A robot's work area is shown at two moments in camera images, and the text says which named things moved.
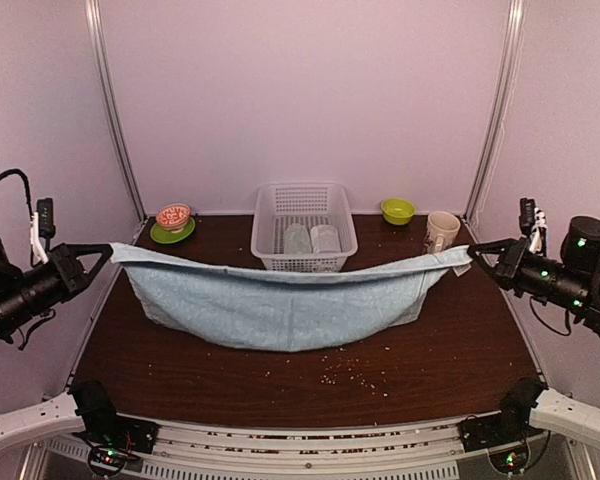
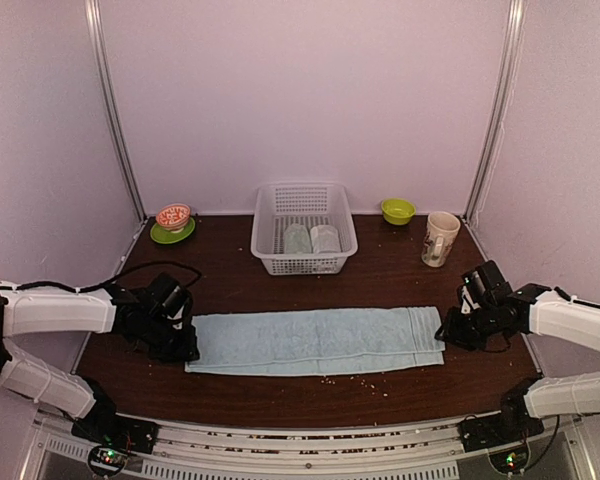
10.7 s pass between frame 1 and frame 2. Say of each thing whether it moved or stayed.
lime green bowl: stayed
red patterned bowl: stayed
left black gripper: moved
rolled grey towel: stayed
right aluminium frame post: stayed
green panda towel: stayed
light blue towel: moved
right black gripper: moved
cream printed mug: stayed
